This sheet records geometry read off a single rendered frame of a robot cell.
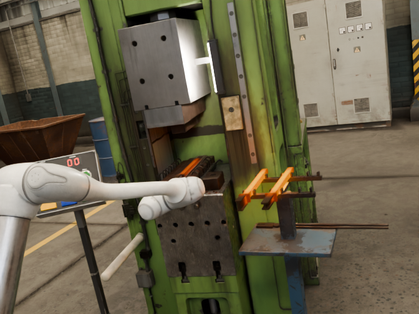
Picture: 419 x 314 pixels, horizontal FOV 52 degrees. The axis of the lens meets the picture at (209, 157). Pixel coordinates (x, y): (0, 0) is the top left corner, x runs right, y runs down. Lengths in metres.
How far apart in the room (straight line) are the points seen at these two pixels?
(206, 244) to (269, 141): 0.62
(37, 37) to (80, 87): 1.59
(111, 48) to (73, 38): 7.95
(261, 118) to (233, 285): 0.87
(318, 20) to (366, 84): 1.23
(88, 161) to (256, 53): 1.01
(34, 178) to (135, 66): 0.97
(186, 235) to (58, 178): 1.03
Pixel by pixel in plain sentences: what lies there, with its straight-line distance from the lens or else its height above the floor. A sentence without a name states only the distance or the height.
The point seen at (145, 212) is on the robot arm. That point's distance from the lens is 1.77.
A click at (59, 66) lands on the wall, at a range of 10.66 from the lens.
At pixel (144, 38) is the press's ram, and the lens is 2.12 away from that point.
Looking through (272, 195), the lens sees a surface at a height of 1.00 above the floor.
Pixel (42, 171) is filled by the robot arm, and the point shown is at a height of 1.33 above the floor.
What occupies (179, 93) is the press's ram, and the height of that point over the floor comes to 1.42.
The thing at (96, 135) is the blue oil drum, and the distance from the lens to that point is 6.73.
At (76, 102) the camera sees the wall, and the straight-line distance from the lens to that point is 10.51.
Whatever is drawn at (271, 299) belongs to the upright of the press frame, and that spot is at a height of 0.20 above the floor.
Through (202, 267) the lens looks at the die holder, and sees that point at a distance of 2.29.
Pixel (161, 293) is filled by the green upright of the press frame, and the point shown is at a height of 0.25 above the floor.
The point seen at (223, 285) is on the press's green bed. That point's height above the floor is 0.41.
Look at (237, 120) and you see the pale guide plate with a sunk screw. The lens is 2.16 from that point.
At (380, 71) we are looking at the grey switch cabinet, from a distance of 7.11.
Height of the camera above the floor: 1.58
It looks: 13 degrees down
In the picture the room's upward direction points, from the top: 10 degrees counter-clockwise
